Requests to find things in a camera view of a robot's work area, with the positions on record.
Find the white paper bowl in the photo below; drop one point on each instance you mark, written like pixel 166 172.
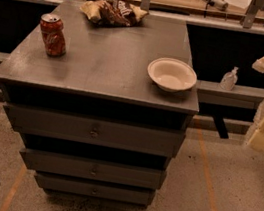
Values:
pixel 172 75

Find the red coke can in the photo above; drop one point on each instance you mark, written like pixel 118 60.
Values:
pixel 52 34

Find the hand sanitizer bottle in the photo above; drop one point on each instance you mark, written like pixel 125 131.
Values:
pixel 229 79

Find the brown chip bag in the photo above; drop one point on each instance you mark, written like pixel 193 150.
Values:
pixel 113 13

